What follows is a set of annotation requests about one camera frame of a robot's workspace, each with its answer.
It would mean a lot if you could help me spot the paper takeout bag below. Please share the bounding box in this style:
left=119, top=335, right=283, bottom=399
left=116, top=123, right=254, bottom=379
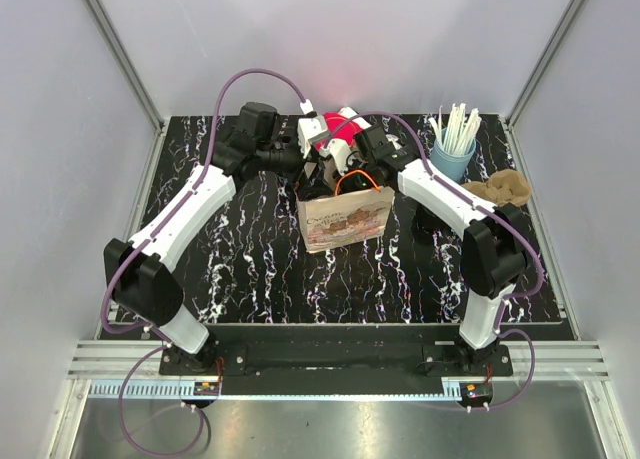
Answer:
left=296, top=185, right=395, bottom=254

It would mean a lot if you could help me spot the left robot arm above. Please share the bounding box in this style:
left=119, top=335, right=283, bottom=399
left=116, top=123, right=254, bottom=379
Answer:
left=103, top=102, right=330, bottom=375

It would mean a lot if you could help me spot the black cup lid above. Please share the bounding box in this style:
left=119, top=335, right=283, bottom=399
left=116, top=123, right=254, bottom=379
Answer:
left=413, top=205, right=449, bottom=234

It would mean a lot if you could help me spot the red folded cloth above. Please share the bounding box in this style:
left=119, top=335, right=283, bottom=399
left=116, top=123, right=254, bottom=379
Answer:
left=303, top=111, right=368, bottom=150

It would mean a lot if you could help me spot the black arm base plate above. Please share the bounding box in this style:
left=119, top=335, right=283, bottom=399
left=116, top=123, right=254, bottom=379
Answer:
left=159, top=324, right=514, bottom=398

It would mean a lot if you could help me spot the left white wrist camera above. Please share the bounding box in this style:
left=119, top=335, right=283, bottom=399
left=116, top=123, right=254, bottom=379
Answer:
left=297, top=99, right=330, bottom=158

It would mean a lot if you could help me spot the aluminium frame rail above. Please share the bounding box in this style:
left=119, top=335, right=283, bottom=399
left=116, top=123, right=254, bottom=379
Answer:
left=48, top=340, right=639, bottom=458

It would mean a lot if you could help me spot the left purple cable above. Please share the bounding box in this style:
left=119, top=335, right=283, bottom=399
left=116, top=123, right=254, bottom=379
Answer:
left=99, top=68, right=316, bottom=455

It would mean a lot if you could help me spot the blue straw holder cup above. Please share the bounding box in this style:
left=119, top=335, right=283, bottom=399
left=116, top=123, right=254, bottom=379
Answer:
left=429, top=140, right=477, bottom=183

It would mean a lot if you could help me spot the bottom cardboard cup carrier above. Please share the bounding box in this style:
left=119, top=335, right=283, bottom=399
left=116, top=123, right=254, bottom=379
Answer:
left=462, top=169, right=533, bottom=207

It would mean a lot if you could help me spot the purple cable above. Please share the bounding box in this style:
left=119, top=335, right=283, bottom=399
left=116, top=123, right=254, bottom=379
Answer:
left=327, top=111, right=546, bottom=411
left=99, top=68, right=316, bottom=455

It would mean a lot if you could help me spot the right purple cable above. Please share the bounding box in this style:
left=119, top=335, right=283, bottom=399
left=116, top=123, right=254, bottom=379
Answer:
left=327, top=111, right=546, bottom=411

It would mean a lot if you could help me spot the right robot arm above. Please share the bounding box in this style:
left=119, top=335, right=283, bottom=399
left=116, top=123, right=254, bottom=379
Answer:
left=354, top=124, right=544, bottom=376

